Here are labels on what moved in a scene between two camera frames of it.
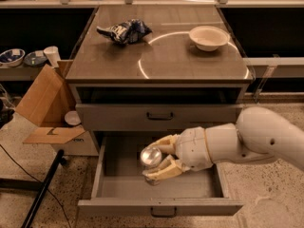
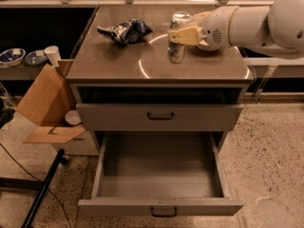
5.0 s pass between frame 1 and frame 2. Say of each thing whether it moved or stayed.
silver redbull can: moved
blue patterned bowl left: stayed
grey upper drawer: stayed
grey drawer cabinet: stayed
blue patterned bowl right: stayed
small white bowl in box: stayed
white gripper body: moved
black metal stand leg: stayed
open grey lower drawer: stayed
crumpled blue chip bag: stayed
